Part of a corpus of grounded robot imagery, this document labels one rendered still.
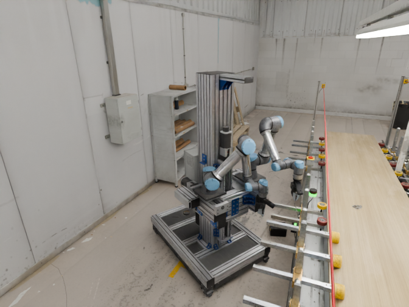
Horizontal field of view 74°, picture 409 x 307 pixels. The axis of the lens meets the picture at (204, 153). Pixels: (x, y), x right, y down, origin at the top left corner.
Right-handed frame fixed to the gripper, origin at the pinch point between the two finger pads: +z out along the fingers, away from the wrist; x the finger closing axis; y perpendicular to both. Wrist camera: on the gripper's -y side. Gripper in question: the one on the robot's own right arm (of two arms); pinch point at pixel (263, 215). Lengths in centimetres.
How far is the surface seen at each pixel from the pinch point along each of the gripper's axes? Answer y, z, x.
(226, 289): 29, 83, 17
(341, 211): -64, -7, -19
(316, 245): -47, 21, -3
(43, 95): 225, -98, 13
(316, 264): -48, 21, 21
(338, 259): -56, -15, 52
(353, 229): -71, -7, 5
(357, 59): -138, -93, -767
